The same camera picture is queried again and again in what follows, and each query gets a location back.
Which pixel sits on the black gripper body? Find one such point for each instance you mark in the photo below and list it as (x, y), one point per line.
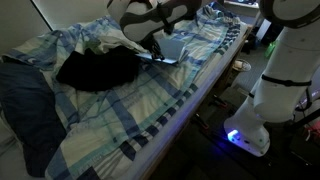
(150, 45)

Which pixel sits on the blue cover book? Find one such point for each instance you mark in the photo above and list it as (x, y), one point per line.
(170, 50)

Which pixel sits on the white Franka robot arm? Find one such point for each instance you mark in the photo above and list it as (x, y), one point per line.
(286, 83)

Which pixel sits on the white crumpled cloth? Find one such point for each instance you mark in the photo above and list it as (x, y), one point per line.
(113, 41)

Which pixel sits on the black garment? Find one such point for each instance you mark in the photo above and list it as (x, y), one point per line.
(100, 70)

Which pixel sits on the green cloth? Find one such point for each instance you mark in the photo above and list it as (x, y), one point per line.
(90, 46)

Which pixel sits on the blue checkered bed blanket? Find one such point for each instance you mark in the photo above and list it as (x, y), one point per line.
(116, 110)

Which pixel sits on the white bed mattress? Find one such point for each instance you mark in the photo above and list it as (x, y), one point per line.
(173, 130)

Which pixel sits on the white shoe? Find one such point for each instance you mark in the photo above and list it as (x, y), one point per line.
(241, 65)

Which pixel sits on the white desk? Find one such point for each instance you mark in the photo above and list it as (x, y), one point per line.
(256, 16)

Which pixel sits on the green bag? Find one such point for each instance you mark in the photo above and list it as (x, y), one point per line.
(270, 49)

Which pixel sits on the dark blue blanket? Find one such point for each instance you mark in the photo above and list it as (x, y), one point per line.
(23, 110)

